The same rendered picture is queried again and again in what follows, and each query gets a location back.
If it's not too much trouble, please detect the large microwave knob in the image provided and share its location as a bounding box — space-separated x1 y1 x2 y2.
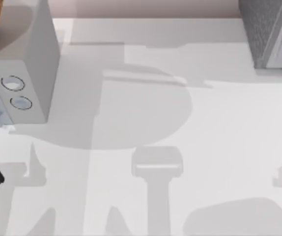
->
0 75 26 92

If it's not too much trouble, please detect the small microwave knob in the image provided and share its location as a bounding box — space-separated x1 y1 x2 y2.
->
9 96 33 111

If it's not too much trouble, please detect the pale microwave oven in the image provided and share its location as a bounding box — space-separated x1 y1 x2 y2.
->
0 0 60 126

